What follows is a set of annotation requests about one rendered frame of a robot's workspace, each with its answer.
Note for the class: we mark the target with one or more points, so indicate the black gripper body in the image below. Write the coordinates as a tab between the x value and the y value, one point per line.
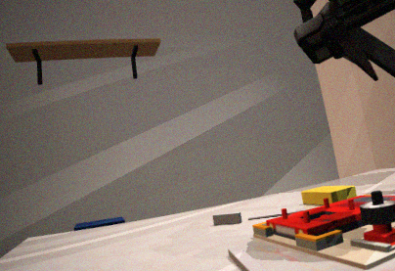
360	12

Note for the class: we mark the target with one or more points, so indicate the yellow rectangular block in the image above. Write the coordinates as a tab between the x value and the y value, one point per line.
333	193

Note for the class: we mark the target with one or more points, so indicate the black tyre with grey wheel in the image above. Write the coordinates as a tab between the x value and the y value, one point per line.
378	214

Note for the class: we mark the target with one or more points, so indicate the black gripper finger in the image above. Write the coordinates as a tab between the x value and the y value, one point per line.
341	44

